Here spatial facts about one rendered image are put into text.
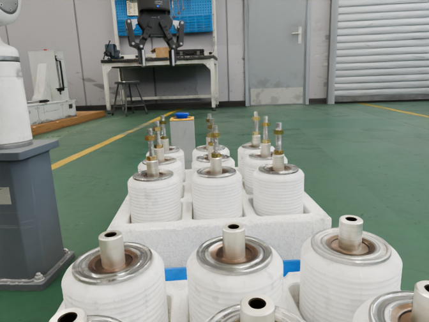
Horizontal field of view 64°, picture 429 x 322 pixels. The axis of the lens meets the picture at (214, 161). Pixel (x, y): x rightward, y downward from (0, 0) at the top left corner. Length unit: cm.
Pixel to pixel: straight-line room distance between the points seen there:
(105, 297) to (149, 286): 4
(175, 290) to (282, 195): 28
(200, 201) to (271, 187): 13
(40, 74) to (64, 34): 222
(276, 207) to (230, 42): 508
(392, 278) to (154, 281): 22
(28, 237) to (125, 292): 53
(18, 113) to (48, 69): 343
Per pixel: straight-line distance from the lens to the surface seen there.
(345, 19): 579
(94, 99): 613
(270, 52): 562
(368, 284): 35
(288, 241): 63
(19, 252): 84
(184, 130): 100
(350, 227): 36
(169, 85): 573
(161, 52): 527
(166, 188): 61
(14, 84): 81
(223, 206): 61
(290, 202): 63
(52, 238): 87
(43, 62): 425
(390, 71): 596
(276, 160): 64
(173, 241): 61
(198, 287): 33
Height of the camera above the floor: 42
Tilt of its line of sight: 13 degrees down
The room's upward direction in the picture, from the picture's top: 2 degrees counter-clockwise
